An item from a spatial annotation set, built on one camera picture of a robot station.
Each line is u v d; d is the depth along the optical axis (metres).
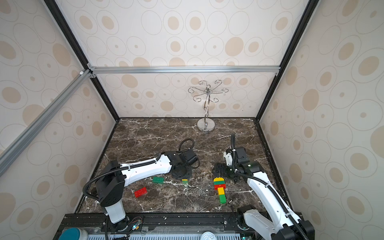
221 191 0.82
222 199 0.80
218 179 0.87
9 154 0.51
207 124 1.13
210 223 0.75
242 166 0.56
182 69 0.93
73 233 0.65
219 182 0.87
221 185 0.84
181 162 0.60
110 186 0.44
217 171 0.70
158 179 0.86
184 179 0.86
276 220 0.42
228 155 0.73
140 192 0.82
